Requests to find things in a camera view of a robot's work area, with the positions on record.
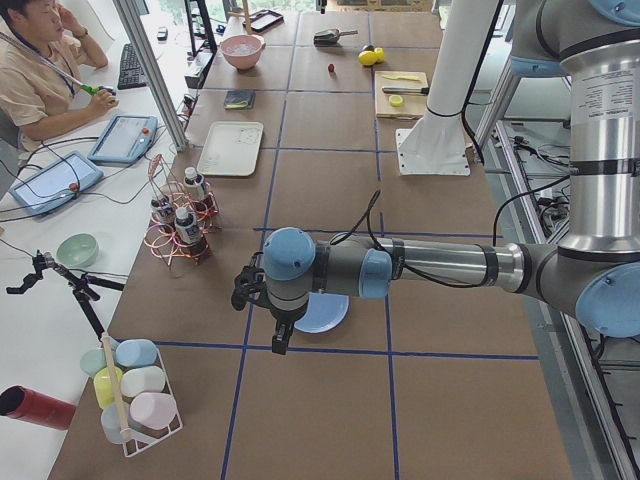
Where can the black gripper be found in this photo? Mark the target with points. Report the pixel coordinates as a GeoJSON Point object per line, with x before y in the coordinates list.
{"type": "Point", "coordinates": [285, 317]}

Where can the light blue plate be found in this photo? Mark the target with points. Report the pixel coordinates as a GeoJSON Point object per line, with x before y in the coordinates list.
{"type": "Point", "coordinates": [324, 312]}

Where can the white cup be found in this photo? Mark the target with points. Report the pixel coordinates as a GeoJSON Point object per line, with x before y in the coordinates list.
{"type": "Point", "coordinates": [143, 379]}

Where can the dark tea bottle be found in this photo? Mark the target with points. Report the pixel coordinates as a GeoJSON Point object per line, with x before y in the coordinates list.
{"type": "Point", "coordinates": [163, 213]}
{"type": "Point", "coordinates": [195, 185]}
{"type": "Point", "coordinates": [189, 231]}

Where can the pastel pink cup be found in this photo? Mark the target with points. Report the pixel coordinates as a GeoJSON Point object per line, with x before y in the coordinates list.
{"type": "Point", "coordinates": [153, 410]}

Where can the pastel blue cup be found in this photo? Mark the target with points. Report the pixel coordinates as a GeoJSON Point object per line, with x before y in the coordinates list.
{"type": "Point", "coordinates": [136, 353]}

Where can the pastel yellow cup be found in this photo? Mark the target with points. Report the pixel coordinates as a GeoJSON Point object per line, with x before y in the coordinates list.
{"type": "Point", "coordinates": [103, 388]}

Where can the cream bear tray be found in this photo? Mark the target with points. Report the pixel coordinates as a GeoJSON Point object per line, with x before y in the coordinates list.
{"type": "Point", "coordinates": [231, 149]}

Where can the mint green bowl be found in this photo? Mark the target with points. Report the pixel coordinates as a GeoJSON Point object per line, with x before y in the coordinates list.
{"type": "Point", "coordinates": [78, 251]}

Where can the grey folded cloth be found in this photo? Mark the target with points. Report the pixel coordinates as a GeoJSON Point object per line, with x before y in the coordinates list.
{"type": "Point", "coordinates": [239, 100]}

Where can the blue teach pendant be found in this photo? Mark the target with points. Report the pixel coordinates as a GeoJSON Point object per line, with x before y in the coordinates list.
{"type": "Point", "coordinates": [124, 140]}
{"type": "Point", "coordinates": [56, 184]}

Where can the lemon half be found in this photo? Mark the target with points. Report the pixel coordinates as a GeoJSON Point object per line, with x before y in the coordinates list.
{"type": "Point", "coordinates": [396, 100]}

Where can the wooden cutting board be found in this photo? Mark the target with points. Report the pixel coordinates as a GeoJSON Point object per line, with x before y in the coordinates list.
{"type": "Point", "coordinates": [414, 105]}

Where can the red cylinder tube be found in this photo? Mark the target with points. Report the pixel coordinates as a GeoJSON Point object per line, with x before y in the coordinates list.
{"type": "Point", "coordinates": [21, 403]}

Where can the pink bowl with ice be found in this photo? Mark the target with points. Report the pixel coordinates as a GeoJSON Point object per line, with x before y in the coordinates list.
{"type": "Point", "coordinates": [243, 51]}

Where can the yellow plastic knife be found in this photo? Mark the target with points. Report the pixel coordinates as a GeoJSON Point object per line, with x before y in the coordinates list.
{"type": "Point", "coordinates": [402, 77]}

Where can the yellow lemon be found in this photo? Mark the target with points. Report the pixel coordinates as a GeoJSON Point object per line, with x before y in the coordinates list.
{"type": "Point", "coordinates": [379, 54]}
{"type": "Point", "coordinates": [368, 58]}

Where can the steel scoop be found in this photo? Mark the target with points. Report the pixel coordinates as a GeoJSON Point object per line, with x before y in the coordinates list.
{"type": "Point", "coordinates": [330, 37]}

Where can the black keyboard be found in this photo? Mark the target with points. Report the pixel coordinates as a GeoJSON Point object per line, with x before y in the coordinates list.
{"type": "Point", "coordinates": [131, 74]}

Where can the seated person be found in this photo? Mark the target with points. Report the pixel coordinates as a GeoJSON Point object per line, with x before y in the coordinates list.
{"type": "Point", "coordinates": [36, 86]}

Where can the copper wire bottle rack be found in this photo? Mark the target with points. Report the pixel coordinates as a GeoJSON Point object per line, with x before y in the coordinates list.
{"type": "Point", "coordinates": [167, 246]}

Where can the white wire cup rack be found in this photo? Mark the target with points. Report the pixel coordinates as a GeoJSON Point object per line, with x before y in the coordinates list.
{"type": "Point", "coordinates": [116, 422]}

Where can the aluminium frame post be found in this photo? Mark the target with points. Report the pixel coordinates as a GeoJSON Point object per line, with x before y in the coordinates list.
{"type": "Point", "coordinates": [133, 26]}

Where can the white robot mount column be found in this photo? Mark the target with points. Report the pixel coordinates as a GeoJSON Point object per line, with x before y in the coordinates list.
{"type": "Point", "coordinates": [436, 144]}

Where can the steel handled knife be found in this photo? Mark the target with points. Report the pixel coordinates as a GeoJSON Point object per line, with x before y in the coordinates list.
{"type": "Point", "coordinates": [406, 90]}

